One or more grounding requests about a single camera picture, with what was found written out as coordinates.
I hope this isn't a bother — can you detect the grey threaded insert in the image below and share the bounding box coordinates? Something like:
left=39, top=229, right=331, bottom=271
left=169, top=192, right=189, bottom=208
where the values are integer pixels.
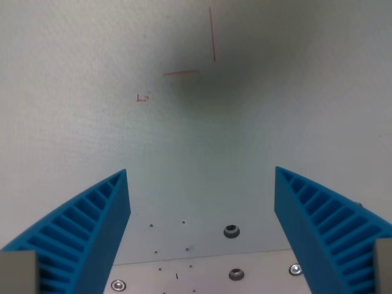
left=228, top=268, right=245, bottom=282
left=223, top=224, right=241, bottom=239

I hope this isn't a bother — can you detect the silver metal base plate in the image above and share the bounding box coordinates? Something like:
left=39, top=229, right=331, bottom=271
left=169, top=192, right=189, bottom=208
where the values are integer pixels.
left=102, top=248, right=311, bottom=294

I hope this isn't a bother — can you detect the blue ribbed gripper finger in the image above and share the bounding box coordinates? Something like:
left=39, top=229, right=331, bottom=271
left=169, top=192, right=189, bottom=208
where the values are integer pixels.
left=0, top=168, right=132, bottom=294
left=274, top=166, right=392, bottom=294

